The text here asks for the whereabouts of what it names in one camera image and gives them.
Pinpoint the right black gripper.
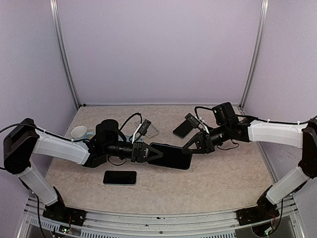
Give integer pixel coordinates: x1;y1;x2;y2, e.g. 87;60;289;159
182;122;230;153

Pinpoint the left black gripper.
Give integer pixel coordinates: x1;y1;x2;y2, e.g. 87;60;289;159
104;140;163;163

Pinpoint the light blue phone case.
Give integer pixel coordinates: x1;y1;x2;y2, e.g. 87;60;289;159
125;135;143;142

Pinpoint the black phone front table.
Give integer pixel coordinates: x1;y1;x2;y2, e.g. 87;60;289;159
103;171;137;185

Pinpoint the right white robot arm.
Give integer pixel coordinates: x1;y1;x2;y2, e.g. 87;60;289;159
182;118;317;220

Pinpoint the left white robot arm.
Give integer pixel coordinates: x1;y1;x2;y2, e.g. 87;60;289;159
3;118;163;221

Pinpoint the black phone near mug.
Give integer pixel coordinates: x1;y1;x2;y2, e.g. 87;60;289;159
173;120;194;139

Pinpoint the clear white phone case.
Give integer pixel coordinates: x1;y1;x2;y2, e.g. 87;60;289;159
141;122;159;138

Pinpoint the light blue small case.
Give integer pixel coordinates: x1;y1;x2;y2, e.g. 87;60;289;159
83;131;95;139

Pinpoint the white paper cup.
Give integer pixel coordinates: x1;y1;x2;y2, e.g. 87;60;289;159
71;125;87;140

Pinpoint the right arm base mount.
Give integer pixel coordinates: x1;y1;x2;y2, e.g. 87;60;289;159
236;196;280;226

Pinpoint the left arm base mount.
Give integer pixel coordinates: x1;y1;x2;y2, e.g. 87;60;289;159
43;204;86;227

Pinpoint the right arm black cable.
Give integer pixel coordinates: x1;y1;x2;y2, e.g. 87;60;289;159
237;114;317;124

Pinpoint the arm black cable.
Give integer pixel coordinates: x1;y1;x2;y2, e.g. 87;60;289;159
0;123;75;172
237;114;317;124

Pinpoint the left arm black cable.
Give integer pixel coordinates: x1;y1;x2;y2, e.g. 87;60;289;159
0;123;75;172

